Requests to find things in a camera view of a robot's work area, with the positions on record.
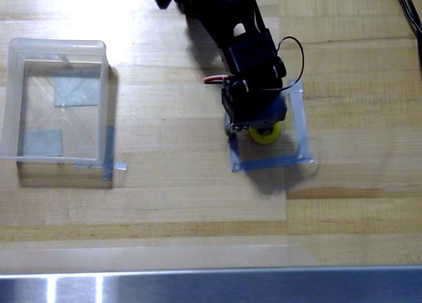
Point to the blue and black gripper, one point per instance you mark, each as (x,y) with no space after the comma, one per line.
(264,118)

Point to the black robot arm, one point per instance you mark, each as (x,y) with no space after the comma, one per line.
(237,29)

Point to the clear plastic container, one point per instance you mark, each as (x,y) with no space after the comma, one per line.
(103,85)

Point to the transparent film sheet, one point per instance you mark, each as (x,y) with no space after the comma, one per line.
(165,258)
(165,191)

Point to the grey tape patch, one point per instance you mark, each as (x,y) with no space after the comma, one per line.
(77,89)
(43,143)

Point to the metal table edge rail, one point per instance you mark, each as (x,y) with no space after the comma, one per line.
(230,286)

